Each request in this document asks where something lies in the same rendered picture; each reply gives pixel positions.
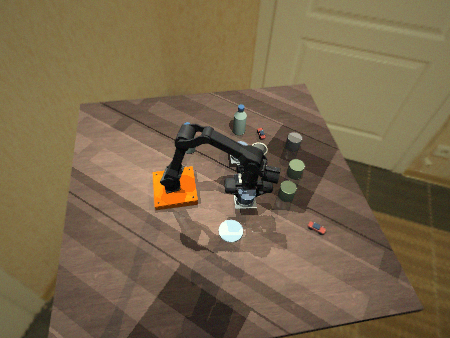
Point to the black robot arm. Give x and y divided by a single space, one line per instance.
252 160

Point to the small red toy car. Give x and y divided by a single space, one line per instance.
261 133
316 227

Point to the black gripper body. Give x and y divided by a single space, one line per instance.
231 187

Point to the pale green cylinder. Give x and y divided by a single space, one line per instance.
287 191

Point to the beige open cylinder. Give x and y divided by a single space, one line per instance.
262 147

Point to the light green cylinder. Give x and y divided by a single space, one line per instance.
295 169

